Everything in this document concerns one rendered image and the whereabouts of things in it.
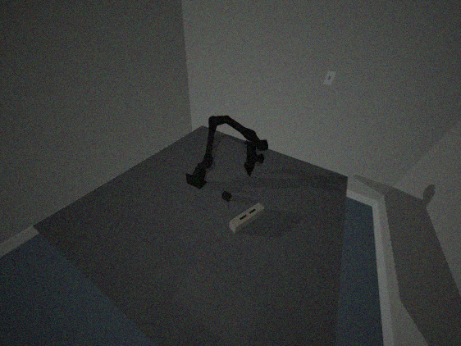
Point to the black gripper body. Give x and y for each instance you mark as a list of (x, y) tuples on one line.
[(250, 157)]

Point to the black two-prong plug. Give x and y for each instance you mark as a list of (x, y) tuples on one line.
[(226, 196)]

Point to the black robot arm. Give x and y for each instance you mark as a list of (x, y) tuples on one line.
[(252, 142)]

